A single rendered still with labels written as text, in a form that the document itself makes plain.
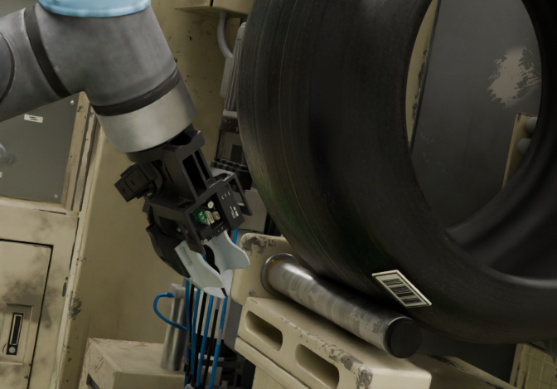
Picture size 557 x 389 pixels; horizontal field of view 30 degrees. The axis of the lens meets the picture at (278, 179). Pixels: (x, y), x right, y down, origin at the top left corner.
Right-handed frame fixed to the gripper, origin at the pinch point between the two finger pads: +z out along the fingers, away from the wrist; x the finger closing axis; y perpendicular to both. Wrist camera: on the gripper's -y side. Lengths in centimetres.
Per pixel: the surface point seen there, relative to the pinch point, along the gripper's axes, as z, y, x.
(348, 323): 12.8, 4.7, 11.1
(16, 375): 31, -63, -8
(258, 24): -18.4, -9.1, 24.1
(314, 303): 14.6, -4.1, 13.4
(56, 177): 8, -67, 15
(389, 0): -21.4, 11.9, 25.7
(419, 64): 4, -15, 53
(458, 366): 43, -5, 33
